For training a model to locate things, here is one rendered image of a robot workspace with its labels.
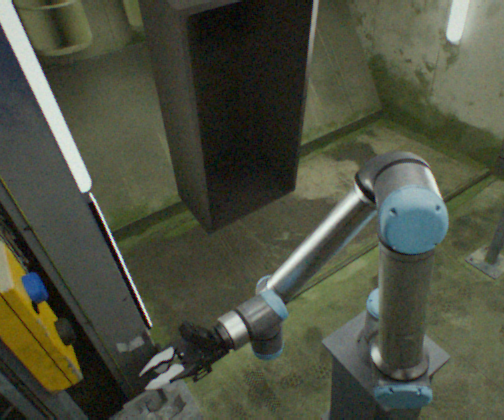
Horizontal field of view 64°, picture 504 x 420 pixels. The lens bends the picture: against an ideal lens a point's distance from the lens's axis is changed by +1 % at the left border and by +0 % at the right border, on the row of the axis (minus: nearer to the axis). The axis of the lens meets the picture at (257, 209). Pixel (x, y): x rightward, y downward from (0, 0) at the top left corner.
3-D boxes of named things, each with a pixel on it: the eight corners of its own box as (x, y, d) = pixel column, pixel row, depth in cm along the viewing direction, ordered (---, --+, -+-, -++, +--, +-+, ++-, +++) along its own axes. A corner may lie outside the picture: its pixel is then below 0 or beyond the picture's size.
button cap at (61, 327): (72, 327, 75) (60, 333, 74) (61, 310, 72) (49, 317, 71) (79, 346, 72) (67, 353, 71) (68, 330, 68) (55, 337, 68)
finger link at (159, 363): (145, 387, 96) (182, 369, 98) (138, 375, 92) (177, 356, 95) (142, 376, 98) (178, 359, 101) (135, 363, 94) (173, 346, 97)
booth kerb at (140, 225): (102, 252, 278) (96, 238, 270) (101, 250, 280) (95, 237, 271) (382, 120, 380) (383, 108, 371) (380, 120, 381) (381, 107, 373)
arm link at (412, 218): (419, 358, 125) (445, 153, 78) (432, 417, 112) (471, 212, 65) (368, 358, 128) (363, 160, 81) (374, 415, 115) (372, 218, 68)
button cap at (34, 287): (44, 285, 67) (31, 291, 66) (31, 265, 64) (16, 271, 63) (51, 305, 64) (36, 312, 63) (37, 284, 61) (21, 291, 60)
